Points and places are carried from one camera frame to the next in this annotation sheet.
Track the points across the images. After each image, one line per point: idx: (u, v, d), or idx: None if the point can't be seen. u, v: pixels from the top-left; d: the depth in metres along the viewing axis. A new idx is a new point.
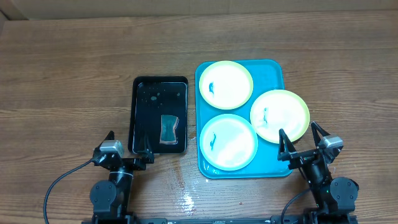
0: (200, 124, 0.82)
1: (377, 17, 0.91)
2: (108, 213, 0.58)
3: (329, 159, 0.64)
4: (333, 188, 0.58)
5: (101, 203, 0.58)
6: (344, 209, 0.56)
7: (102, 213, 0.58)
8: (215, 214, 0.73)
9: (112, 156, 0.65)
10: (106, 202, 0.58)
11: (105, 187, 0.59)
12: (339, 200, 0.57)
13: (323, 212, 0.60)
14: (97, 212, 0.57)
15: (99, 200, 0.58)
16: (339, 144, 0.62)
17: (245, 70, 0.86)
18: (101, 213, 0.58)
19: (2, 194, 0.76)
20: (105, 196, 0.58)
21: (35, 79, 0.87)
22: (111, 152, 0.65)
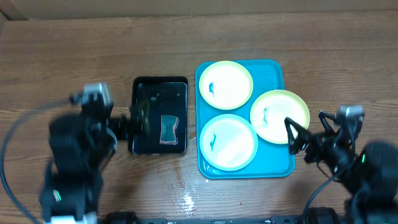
0: (200, 124, 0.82)
1: (377, 17, 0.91)
2: (64, 143, 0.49)
3: (351, 124, 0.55)
4: (372, 153, 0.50)
5: (59, 133, 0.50)
6: (390, 177, 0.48)
7: (65, 150, 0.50)
8: (216, 214, 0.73)
9: (94, 98, 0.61)
10: (73, 130, 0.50)
11: (66, 119, 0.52)
12: (387, 174, 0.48)
13: (364, 191, 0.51)
14: (53, 143, 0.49)
15: (58, 131, 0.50)
16: (359, 112, 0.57)
17: (245, 70, 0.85)
18: (63, 149, 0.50)
19: (2, 195, 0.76)
20: (64, 125, 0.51)
21: (36, 78, 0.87)
22: (94, 93, 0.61)
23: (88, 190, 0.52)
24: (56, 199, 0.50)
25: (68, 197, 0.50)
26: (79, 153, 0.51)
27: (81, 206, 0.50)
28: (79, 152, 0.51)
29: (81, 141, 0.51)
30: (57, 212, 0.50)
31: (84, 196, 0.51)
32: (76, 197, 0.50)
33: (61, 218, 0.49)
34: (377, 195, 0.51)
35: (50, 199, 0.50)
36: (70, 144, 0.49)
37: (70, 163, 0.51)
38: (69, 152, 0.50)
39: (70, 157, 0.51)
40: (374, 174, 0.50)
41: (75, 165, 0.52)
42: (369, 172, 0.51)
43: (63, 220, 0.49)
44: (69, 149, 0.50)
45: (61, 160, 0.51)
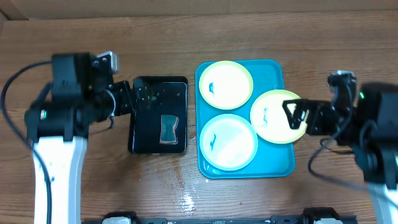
0: (200, 124, 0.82)
1: (377, 17, 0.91)
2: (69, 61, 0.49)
3: (347, 77, 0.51)
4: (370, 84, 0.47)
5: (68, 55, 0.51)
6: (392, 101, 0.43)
7: (65, 75, 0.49)
8: (215, 214, 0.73)
9: (104, 59, 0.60)
10: (76, 55, 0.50)
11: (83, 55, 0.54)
12: (390, 101, 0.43)
13: (370, 126, 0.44)
14: (55, 59, 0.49)
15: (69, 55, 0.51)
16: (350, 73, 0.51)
17: (245, 70, 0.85)
18: (63, 74, 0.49)
19: (2, 194, 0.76)
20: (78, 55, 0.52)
21: (35, 78, 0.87)
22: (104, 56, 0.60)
23: (77, 111, 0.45)
24: (41, 117, 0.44)
25: (56, 117, 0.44)
26: (75, 77, 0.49)
27: (68, 128, 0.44)
28: (76, 77, 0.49)
29: (81, 68, 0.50)
30: (43, 132, 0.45)
31: (71, 118, 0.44)
32: (64, 119, 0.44)
33: (48, 138, 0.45)
34: (387, 130, 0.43)
35: (36, 117, 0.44)
36: (71, 67, 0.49)
37: (65, 88, 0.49)
38: (68, 70, 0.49)
39: (66, 82, 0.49)
40: (377, 107, 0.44)
41: (68, 89, 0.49)
42: (369, 109, 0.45)
43: (52, 139, 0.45)
44: (68, 73, 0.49)
45: (58, 84, 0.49)
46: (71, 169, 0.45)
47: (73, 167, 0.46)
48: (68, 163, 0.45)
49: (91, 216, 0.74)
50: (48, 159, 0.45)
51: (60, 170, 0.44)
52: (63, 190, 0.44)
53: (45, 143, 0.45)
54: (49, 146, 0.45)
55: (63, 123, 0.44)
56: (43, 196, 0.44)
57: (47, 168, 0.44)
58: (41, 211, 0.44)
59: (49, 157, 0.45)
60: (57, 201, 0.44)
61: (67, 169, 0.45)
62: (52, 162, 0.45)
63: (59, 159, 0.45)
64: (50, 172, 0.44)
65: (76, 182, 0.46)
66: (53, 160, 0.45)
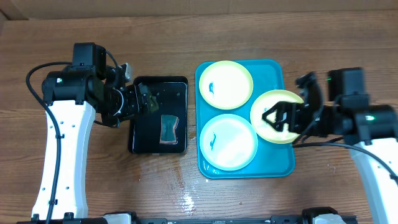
0: (200, 124, 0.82)
1: (377, 17, 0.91)
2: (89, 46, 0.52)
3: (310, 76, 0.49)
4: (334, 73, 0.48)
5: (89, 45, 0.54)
6: (353, 76, 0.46)
7: (83, 58, 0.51)
8: (215, 214, 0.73)
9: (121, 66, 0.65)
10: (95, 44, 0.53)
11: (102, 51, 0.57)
12: (352, 74, 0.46)
13: (342, 99, 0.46)
14: (78, 45, 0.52)
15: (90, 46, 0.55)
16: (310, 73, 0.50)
17: (245, 70, 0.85)
18: (81, 58, 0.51)
19: (2, 194, 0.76)
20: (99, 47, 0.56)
21: (35, 78, 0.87)
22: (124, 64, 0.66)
23: (89, 81, 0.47)
24: (57, 83, 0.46)
25: (71, 82, 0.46)
26: (91, 61, 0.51)
27: (81, 94, 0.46)
28: (92, 61, 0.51)
29: (98, 55, 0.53)
30: (59, 96, 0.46)
31: (83, 84, 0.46)
32: (78, 84, 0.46)
33: (62, 101, 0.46)
34: (355, 100, 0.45)
35: (53, 81, 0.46)
36: (89, 53, 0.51)
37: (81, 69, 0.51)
38: (87, 53, 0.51)
39: (84, 65, 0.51)
40: (341, 83, 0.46)
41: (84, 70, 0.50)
42: (337, 86, 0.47)
43: (65, 101, 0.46)
44: (86, 57, 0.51)
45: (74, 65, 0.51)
46: (81, 129, 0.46)
47: (83, 129, 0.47)
48: (78, 123, 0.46)
49: (91, 216, 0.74)
50: (60, 118, 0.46)
51: (70, 129, 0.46)
52: (72, 147, 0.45)
53: (60, 105, 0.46)
54: (61, 106, 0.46)
55: (76, 88, 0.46)
56: (53, 153, 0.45)
57: (58, 126, 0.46)
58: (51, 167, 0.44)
59: (61, 116, 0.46)
60: (66, 157, 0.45)
61: (78, 129, 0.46)
62: (63, 121, 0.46)
63: (69, 118, 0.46)
64: (61, 130, 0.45)
65: (83, 144, 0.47)
66: (64, 119, 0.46)
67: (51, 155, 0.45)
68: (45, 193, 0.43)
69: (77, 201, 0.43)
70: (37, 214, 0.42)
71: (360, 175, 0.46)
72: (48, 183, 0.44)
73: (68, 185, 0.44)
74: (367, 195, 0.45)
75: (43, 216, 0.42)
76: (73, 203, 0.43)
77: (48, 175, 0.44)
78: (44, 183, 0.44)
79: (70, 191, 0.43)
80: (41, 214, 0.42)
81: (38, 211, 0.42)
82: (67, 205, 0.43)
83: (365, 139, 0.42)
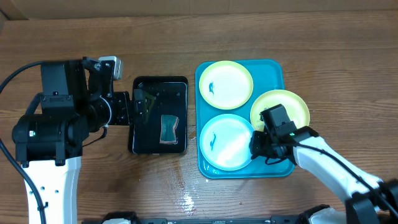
0: (200, 124, 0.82)
1: (377, 17, 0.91)
2: (59, 72, 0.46)
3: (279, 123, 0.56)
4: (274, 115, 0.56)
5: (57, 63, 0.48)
6: (277, 112, 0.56)
7: (56, 86, 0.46)
8: (215, 214, 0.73)
9: (106, 65, 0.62)
10: (66, 63, 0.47)
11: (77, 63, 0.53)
12: (277, 111, 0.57)
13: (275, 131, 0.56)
14: (43, 70, 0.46)
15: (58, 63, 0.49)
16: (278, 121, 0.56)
17: (245, 70, 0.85)
18: (53, 86, 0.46)
19: (2, 194, 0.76)
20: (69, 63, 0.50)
21: (35, 78, 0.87)
22: (106, 61, 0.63)
23: (68, 127, 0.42)
24: (30, 136, 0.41)
25: (46, 134, 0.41)
26: (66, 91, 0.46)
27: (61, 150, 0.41)
28: (67, 88, 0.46)
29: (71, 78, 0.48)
30: (34, 150, 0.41)
31: (61, 135, 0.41)
32: (54, 136, 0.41)
33: (40, 160, 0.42)
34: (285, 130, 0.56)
35: (25, 135, 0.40)
36: (62, 79, 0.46)
37: (56, 101, 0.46)
38: (59, 83, 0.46)
39: (58, 94, 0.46)
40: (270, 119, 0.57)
41: (60, 101, 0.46)
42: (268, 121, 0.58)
43: (43, 162, 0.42)
44: (58, 83, 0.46)
45: (47, 98, 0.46)
46: (65, 194, 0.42)
47: (68, 190, 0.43)
48: (61, 187, 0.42)
49: (91, 216, 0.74)
50: (40, 186, 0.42)
51: (53, 195, 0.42)
52: (56, 218, 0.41)
53: (37, 165, 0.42)
54: (40, 170, 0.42)
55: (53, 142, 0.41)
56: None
57: (39, 193, 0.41)
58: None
59: (41, 182, 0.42)
60: None
61: (61, 194, 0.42)
62: (45, 188, 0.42)
63: (50, 183, 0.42)
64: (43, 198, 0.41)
65: (71, 204, 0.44)
66: (45, 185, 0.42)
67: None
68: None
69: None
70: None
71: (313, 175, 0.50)
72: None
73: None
74: (326, 185, 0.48)
75: None
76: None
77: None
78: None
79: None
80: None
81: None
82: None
83: (298, 142, 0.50)
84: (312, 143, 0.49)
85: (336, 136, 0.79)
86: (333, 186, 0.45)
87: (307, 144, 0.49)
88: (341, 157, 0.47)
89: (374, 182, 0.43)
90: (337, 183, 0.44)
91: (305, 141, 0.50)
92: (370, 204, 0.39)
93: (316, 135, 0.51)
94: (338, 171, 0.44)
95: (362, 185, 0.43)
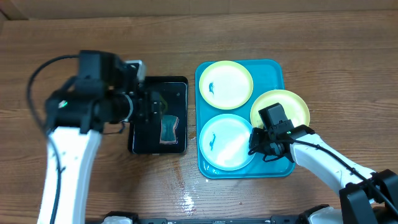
0: (200, 124, 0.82)
1: (377, 17, 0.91)
2: (96, 58, 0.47)
3: (276, 121, 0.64)
4: (271, 113, 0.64)
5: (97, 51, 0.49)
6: (274, 111, 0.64)
7: (90, 71, 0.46)
8: (215, 214, 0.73)
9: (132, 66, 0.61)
10: (102, 53, 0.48)
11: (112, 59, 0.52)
12: (273, 110, 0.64)
13: (274, 128, 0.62)
14: (83, 54, 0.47)
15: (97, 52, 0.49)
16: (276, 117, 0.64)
17: (245, 70, 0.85)
18: (87, 70, 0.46)
19: (2, 194, 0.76)
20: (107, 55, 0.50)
21: (35, 78, 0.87)
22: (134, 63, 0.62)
23: (96, 105, 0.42)
24: (60, 106, 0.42)
25: (76, 108, 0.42)
26: (99, 75, 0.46)
27: (86, 122, 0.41)
28: (99, 74, 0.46)
29: (104, 66, 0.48)
30: (63, 121, 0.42)
31: (91, 111, 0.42)
32: (84, 112, 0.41)
33: (66, 129, 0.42)
34: (282, 126, 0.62)
35: (56, 105, 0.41)
36: (97, 64, 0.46)
37: (87, 83, 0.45)
38: (93, 68, 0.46)
39: (89, 78, 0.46)
40: (267, 117, 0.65)
41: (91, 84, 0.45)
42: (267, 119, 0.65)
43: (69, 130, 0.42)
44: (92, 68, 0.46)
45: (79, 79, 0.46)
46: (83, 163, 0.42)
47: (85, 160, 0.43)
48: (81, 155, 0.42)
49: (91, 216, 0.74)
50: (62, 151, 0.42)
51: (72, 161, 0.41)
52: (71, 183, 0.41)
53: (63, 134, 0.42)
54: (65, 135, 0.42)
55: (83, 117, 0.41)
56: (51, 188, 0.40)
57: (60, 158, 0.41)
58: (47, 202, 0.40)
59: (64, 147, 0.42)
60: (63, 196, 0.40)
61: (80, 162, 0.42)
62: (66, 155, 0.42)
63: (72, 150, 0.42)
64: (62, 164, 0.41)
65: (84, 180, 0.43)
66: (67, 150, 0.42)
67: (48, 191, 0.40)
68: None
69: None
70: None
71: (310, 170, 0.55)
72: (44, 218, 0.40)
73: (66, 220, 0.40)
74: (321, 178, 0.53)
75: None
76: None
77: (45, 210, 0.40)
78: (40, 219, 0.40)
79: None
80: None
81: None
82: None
83: (295, 139, 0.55)
84: (310, 140, 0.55)
85: (336, 136, 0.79)
86: (330, 180, 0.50)
87: (303, 141, 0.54)
88: (336, 152, 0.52)
89: (368, 174, 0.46)
90: (333, 176, 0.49)
91: (301, 138, 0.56)
92: (364, 195, 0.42)
93: (311, 133, 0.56)
94: (333, 165, 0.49)
95: (356, 177, 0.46)
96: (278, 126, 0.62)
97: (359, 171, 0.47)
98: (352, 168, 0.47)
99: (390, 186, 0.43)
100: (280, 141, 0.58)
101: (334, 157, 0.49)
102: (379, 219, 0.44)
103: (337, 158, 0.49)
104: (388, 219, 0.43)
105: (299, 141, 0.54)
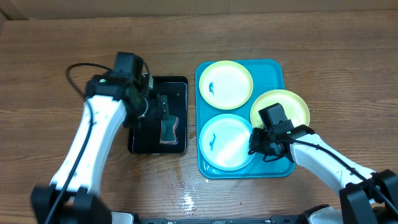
0: (200, 124, 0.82)
1: (378, 17, 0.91)
2: (130, 58, 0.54)
3: (276, 121, 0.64)
4: (271, 113, 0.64)
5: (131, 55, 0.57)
6: (274, 111, 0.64)
7: (123, 66, 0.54)
8: (215, 214, 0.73)
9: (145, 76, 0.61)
10: (136, 55, 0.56)
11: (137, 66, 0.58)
12: (273, 110, 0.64)
13: (274, 128, 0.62)
14: (120, 55, 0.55)
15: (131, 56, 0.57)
16: (276, 117, 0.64)
17: (245, 70, 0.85)
18: (120, 65, 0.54)
19: (2, 194, 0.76)
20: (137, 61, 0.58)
21: (35, 78, 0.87)
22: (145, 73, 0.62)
23: (127, 88, 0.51)
24: (100, 82, 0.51)
25: (111, 87, 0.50)
26: (130, 70, 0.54)
27: (118, 95, 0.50)
28: (130, 70, 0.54)
29: (135, 65, 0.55)
30: (99, 93, 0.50)
31: (122, 92, 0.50)
32: (117, 91, 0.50)
33: (101, 97, 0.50)
34: (282, 126, 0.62)
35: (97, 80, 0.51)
36: (130, 62, 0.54)
37: (120, 74, 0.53)
38: (126, 66, 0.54)
39: (122, 72, 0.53)
40: (267, 117, 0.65)
41: (122, 76, 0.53)
42: (267, 120, 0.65)
43: (103, 98, 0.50)
44: (125, 65, 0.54)
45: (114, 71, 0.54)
46: (110, 123, 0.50)
47: (112, 122, 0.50)
48: (111, 116, 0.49)
49: None
50: (95, 111, 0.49)
51: (102, 119, 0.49)
52: (98, 137, 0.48)
53: (98, 101, 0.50)
54: (100, 101, 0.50)
55: (115, 94, 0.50)
56: (82, 138, 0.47)
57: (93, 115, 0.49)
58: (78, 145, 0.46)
59: (97, 107, 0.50)
60: (91, 144, 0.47)
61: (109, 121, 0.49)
62: (97, 114, 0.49)
63: (103, 111, 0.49)
64: (94, 121, 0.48)
65: (106, 140, 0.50)
66: (99, 111, 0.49)
67: (78, 140, 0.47)
68: (66, 170, 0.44)
69: (93, 181, 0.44)
70: (54, 185, 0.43)
71: (310, 170, 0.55)
72: (71, 158, 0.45)
73: (89, 161, 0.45)
74: (321, 178, 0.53)
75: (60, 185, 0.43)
76: (90, 180, 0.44)
77: (73, 154, 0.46)
78: (67, 160, 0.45)
79: (90, 168, 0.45)
80: (59, 184, 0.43)
81: (57, 182, 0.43)
82: (84, 180, 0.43)
83: (295, 139, 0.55)
84: (310, 140, 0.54)
85: (336, 136, 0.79)
86: (330, 180, 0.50)
87: (303, 141, 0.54)
88: (336, 152, 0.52)
89: (368, 174, 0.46)
90: (333, 176, 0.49)
91: (301, 138, 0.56)
92: (364, 195, 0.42)
93: (311, 133, 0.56)
94: (333, 165, 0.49)
95: (356, 177, 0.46)
96: (277, 126, 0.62)
97: (359, 171, 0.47)
98: (352, 168, 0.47)
99: (390, 186, 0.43)
100: (280, 141, 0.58)
101: (334, 157, 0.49)
102: (379, 219, 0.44)
103: (337, 158, 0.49)
104: (388, 219, 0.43)
105: (299, 141, 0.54)
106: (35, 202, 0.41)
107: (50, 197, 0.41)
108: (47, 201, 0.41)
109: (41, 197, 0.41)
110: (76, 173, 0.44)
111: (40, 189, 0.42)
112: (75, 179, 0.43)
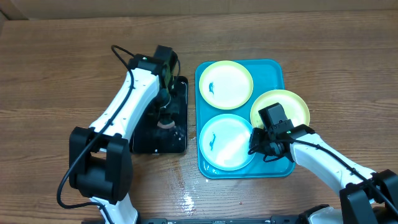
0: (200, 124, 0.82)
1: (377, 17, 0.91)
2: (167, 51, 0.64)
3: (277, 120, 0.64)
4: (272, 114, 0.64)
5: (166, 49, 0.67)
6: (275, 110, 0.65)
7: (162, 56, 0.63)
8: (215, 214, 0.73)
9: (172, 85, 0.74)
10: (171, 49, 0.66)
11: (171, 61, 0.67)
12: (275, 111, 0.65)
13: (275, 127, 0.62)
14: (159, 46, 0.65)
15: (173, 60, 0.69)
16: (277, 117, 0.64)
17: (245, 70, 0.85)
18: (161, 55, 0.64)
19: (2, 194, 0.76)
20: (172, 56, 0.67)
21: (35, 78, 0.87)
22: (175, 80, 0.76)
23: (163, 69, 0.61)
24: (143, 59, 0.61)
25: (150, 67, 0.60)
26: (168, 58, 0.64)
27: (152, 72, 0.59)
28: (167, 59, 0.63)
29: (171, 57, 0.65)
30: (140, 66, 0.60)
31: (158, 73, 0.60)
32: (153, 73, 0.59)
33: (140, 70, 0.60)
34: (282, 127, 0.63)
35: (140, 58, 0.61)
36: (168, 54, 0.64)
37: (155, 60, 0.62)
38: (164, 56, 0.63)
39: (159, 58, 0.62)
40: (268, 117, 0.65)
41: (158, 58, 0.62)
42: (267, 121, 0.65)
43: (143, 70, 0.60)
44: (163, 55, 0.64)
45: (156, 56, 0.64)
46: (147, 91, 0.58)
47: (148, 90, 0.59)
48: (147, 86, 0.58)
49: (91, 216, 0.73)
50: (136, 78, 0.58)
51: (140, 86, 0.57)
52: (134, 101, 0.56)
53: (137, 71, 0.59)
54: (140, 71, 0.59)
55: (151, 75, 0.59)
56: (122, 96, 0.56)
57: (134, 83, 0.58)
58: (116, 104, 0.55)
59: (137, 78, 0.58)
60: (127, 106, 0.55)
61: (145, 88, 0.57)
62: (138, 79, 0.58)
63: (142, 80, 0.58)
64: (134, 84, 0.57)
65: (139, 108, 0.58)
66: (138, 80, 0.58)
67: (119, 98, 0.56)
68: (104, 119, 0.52)
69: (125, 135, 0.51)
70: (92, 127, 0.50)
71: (310, 169, 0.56)
72: (110, 112, 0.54)
73: (125, 117, 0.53)
74: (321, 178, 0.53)
75: (98, 129, 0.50)
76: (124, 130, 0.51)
77: (112, 108, 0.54)
78: (107, 112, 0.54)
79: (125, 122, 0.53)
80: (96, 129, 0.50)
81: (95, 127, 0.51)
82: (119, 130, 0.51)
83: (295, 139, 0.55)
84: (310, 140, 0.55)
85: (336, 136, 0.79)
86: (330, 180, 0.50)
87: (303, 141, 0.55)
88: (335, 152, 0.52)
89: (368, 174, 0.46)
90: (333, 176, 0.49)
91: (301, 138, 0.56)
92: (364, 195, 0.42)
93: (311, 132, 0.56)
94: (334, 165, 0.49)
95: (356, 177, 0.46)
96: (278, 126, 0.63)
97: (359, 171, 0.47)
98: (352, 168, 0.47)
99: (391, 186, 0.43)
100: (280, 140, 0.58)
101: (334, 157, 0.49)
102: (379, 219, 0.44)
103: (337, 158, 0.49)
104: (388, 219, 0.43)
105: (299, 140, 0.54)
106: (74, 139, 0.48)
107: (88, 135, 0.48)
108: (85, 140, 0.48)
109: (81, 136, 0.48)
110: (112, 124, 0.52)
111: (80, 129, 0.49)
112: (111, 128, 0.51)
